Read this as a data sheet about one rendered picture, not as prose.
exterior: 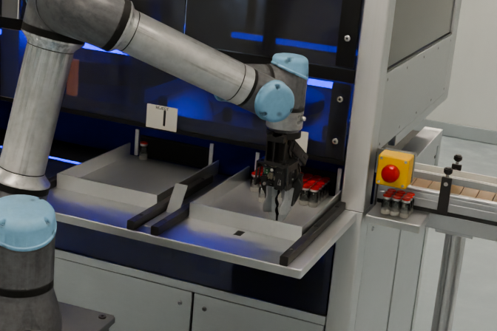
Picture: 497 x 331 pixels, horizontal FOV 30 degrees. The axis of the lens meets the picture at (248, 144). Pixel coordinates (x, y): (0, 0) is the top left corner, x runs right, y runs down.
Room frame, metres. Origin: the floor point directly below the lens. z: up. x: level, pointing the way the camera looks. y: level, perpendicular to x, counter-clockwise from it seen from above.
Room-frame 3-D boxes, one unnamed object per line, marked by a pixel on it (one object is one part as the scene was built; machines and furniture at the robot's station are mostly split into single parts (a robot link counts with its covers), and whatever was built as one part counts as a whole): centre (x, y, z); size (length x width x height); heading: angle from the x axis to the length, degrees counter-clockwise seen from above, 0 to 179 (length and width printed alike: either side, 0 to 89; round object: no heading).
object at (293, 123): (1.84, -0.07, 1.14); 0.08 x 0.08 x 0.05
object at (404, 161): (2.05, -0.34, 0.99); 0.08 x 0.07 x 0.07; 159
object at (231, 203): (2.03, -0.07, 0.90); 0.34 x 0.26 x 0.04; 159
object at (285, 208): (1.83, -0.08, 0.95); 0.06 x 0.03 x 0.09; 159
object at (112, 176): (2.15, 0.25, 0.90); 0.34 x 0.26 x 0.04; 159
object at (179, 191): (1.90, 0.16, 0.91); 0.14 x 0.03 x 0.06; 160
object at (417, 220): (2.08, -0.37, 0.87); 0.14 x 0.13 x 0.02; 159
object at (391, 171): (2.01, -0.33, 0.99); 0.04 x 0.04 x 0.04; 69
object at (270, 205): (1.85, -0.05, 0.95); 0.06 x 0.03 x 0.09; 159
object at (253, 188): (2.11, -0.10, 0.90); 0.18 x 0.02 x 0.05; 69
